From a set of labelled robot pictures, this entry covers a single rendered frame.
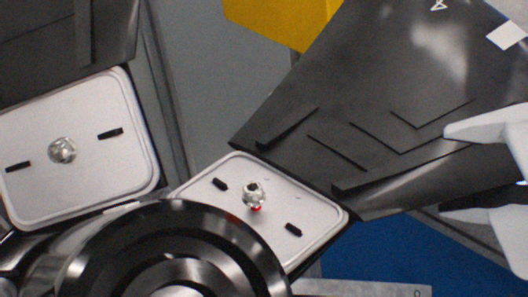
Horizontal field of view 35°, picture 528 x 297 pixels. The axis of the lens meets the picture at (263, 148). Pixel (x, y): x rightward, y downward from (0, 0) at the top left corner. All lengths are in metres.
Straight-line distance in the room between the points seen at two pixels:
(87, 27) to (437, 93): 0.23
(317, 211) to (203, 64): 1.05
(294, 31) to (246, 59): 0.69
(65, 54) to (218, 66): 1.11
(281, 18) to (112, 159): 0.50
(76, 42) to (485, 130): 0.21
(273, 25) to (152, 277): 0.57
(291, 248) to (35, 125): 0.15
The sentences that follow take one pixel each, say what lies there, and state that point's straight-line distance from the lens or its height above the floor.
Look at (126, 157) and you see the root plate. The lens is 0.41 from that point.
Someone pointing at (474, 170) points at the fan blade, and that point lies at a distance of 0.50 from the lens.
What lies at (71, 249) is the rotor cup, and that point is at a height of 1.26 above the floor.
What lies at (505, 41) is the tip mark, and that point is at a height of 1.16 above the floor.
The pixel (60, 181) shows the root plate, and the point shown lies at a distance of 0.43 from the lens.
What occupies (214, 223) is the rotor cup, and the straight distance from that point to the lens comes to 0.38.
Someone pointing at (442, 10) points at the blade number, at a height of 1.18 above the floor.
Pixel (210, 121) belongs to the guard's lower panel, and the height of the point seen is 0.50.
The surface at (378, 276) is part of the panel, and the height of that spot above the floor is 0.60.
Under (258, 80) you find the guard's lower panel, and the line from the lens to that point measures 1.63.
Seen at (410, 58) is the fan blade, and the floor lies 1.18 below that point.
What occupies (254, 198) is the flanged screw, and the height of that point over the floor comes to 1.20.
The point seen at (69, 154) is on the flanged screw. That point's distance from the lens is 0.42.
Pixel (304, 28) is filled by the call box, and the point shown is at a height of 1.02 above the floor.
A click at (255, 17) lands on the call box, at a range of 0.92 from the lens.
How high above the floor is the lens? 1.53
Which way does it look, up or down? 43 degrees down
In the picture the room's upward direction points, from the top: 9 degrees counter-clockwise
